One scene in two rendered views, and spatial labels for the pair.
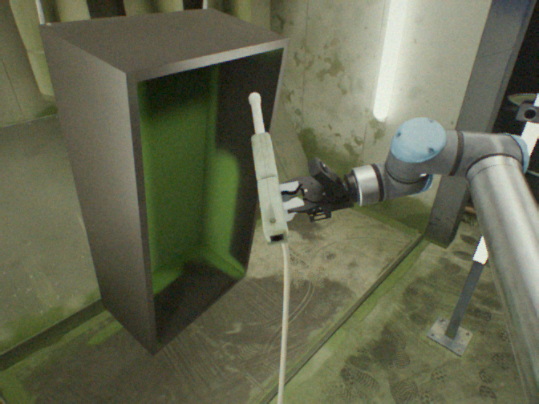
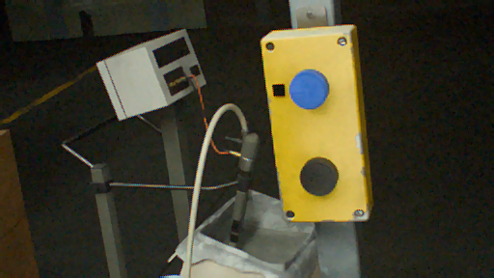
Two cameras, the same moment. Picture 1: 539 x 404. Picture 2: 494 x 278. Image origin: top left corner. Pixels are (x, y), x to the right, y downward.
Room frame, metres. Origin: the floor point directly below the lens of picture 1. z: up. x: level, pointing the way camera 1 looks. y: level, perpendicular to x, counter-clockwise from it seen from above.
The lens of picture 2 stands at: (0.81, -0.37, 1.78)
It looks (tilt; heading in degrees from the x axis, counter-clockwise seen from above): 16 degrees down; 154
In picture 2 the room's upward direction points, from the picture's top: 8 degrees counter-clockwise
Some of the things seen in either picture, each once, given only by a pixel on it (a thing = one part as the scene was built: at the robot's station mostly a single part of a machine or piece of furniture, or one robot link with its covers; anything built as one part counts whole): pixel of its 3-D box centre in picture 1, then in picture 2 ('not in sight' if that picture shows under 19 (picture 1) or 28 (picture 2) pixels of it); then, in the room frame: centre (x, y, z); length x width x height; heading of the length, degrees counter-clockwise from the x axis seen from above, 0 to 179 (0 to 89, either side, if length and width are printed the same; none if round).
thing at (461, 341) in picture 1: (449, 335); not in sight; (1.38, -1.06, 0.01); 0.20 x 0.20 x 0.01; 47
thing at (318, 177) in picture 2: not in sight; (318, 176); (-0.21, 0.23, 1.36); 0.05 x 0.02 x 0.05; 47
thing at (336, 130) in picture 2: not in sight; (318, 125); (-0.24, 0.26, 1.42); 0.12 x 0.06 x 0.26; 47
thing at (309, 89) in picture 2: not in sight; (309, 89); (-0.21, 0.23, 1.48); 0.05 x 0.02 x 0.05; 47
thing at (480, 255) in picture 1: (508, 188); not in sight; (1.35, -1.04, 1.02); 0.06 x 0.02 x 0.83; 47
